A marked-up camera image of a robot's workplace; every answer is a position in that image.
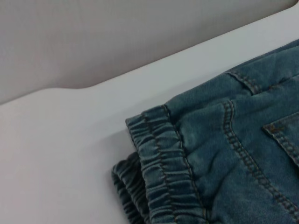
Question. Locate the blue denim shorts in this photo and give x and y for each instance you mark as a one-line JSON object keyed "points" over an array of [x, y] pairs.
{"points": [[222, 151]]}

